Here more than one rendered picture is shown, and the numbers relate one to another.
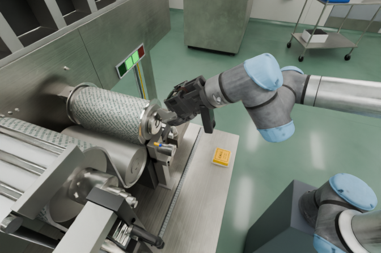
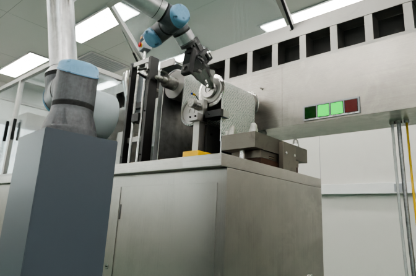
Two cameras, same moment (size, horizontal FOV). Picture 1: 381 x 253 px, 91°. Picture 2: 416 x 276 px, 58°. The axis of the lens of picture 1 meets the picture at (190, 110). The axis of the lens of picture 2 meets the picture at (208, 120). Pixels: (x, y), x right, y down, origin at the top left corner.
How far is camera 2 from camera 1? 1.93 m
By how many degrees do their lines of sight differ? 117
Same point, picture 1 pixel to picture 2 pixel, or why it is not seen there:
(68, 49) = (270, 78)
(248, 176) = not seen: outside the picture
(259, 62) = not seen: hidden behind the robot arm
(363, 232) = not seen: hidden behind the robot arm
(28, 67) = (247, 81)
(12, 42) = (249, 69)
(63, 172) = (168, 62)
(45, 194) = (163, 64)
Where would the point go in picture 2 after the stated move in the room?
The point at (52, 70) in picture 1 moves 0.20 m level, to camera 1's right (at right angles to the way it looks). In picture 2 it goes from (255, 87) to (243, 72)
